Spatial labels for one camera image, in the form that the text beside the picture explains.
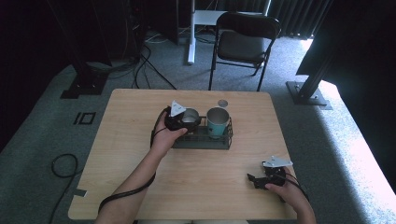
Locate teal metal cup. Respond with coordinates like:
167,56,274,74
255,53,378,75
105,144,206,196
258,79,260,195
205,106,231,140

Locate white floor cable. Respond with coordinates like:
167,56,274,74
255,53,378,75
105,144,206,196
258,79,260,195
143,30,171,45

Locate black stand with bolted plate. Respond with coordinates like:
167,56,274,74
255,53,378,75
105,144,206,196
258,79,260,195
285,46,333,111

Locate dark pleated curtain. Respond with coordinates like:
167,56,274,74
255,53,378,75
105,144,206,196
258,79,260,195
267,0,332,40

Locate black folding chair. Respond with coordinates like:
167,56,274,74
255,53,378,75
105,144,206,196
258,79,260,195
207,11,282,92

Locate black wire basket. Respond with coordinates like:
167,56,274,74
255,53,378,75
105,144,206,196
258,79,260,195
170,114,234,151

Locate right hand-held gripper cable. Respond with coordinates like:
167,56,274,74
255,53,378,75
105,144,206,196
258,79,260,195
275,172,311,203

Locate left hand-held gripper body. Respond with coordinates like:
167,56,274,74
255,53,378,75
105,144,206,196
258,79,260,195
163,100,189,132

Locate black looped floor cable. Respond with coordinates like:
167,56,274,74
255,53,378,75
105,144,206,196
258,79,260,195
48,153,83,224

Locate hand-held gripper cable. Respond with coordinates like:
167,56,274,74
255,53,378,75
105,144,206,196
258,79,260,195
275,172,311,203
97,106,171,217

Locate black stand with square base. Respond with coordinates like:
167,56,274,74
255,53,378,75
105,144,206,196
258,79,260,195
46,0,109,100

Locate person's left hand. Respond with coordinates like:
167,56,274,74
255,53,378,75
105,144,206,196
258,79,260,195
149,111,189,160

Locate left hand-held gripper cable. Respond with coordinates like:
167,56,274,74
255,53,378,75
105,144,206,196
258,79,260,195
97,106,171,217

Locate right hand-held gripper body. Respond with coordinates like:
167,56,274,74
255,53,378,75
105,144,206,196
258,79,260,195
261,155,294,188

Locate person's right hand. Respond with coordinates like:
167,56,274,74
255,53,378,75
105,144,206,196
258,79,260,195
264,167,309,210

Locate black floor cables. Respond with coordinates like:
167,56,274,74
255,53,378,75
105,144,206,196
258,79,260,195
132,45,177,91

